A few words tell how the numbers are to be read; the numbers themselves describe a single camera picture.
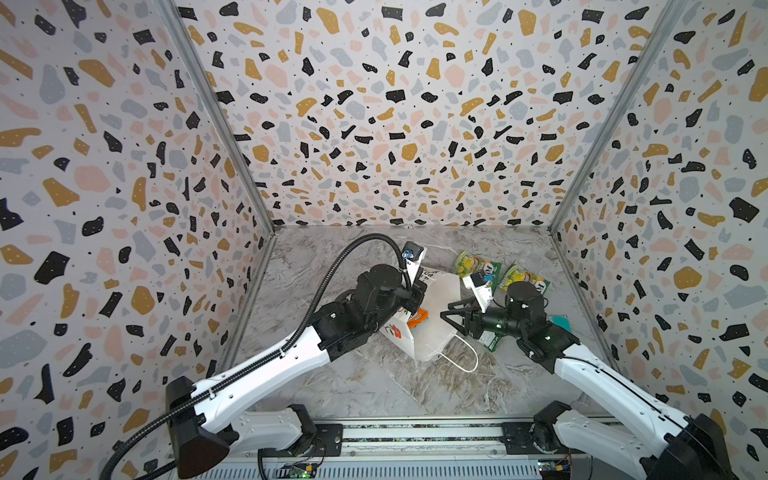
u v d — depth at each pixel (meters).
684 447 0.41
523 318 0.59
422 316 0.88
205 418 0.38
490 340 0.90
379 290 0.47
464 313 0.66
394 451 0.73
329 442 0.73
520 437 0.74
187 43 0.73
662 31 0.73
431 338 0.83
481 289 0.66
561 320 0.95
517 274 1.04
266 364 0.42
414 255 0.55
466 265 1.06
